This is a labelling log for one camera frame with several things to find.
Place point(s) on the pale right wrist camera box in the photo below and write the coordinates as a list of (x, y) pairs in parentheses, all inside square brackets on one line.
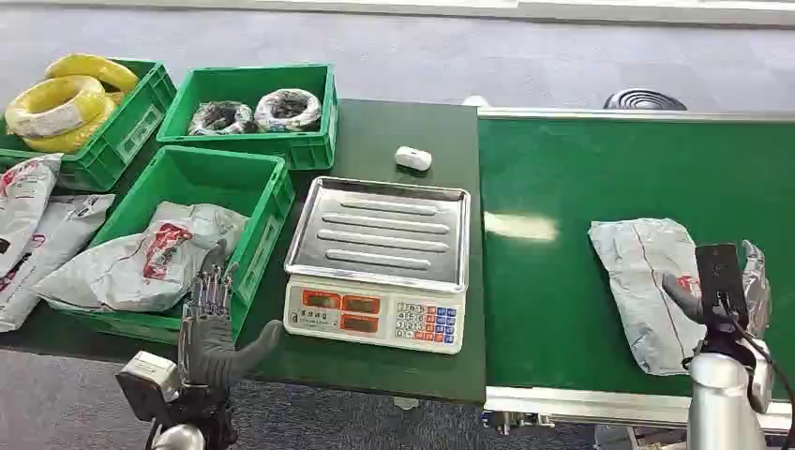
[(763, 379)]

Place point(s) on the small white plastic device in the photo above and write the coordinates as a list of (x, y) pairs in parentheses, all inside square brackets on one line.
[(413, 158)]

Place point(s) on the black ribbed round object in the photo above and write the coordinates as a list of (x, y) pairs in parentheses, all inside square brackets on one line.
[(644, 100)]

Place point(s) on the green crate with parcel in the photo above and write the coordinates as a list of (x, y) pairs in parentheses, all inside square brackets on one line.
[(205, 177)]

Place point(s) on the white electronic scale steel tray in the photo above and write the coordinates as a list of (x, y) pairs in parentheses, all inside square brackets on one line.
[(379, 248)]

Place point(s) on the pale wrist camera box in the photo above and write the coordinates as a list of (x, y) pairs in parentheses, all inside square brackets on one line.
[(763, 379), (146, 380)]

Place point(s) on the green conveyor belt aluminium frame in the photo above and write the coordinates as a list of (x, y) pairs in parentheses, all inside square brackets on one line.
[(559, 279)]

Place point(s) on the green crate with yellow coils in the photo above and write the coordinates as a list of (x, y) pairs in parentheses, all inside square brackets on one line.
[(124, 133)]

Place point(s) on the dark green table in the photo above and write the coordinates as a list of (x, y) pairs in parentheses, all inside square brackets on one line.
[(372, 136)]

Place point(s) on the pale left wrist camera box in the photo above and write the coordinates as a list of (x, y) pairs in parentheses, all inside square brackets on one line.
[(146, 380)]

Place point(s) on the grey parcel bag red print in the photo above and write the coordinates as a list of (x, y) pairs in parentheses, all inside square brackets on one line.
[(22, 202), (53, 242), (130, 264)]

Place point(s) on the grey crumpled parcel bag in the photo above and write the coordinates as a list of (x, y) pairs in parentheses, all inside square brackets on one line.
[(646, 286)]

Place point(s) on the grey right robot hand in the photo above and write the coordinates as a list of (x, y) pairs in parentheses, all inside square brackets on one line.
[(720, 279)]

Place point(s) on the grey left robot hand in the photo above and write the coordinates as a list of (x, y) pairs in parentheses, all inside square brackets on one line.
[(208, 348)]

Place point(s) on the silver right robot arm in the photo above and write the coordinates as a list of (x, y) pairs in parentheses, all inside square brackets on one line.
[(723, 404)]

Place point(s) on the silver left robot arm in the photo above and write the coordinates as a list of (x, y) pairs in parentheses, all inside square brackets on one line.
[(186, 435)]

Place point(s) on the green crate with wrapped coils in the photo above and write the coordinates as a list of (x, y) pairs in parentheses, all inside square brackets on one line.
[(248, 84)]

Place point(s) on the small white round object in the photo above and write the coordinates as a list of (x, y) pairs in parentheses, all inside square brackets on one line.
[(476, 101)]

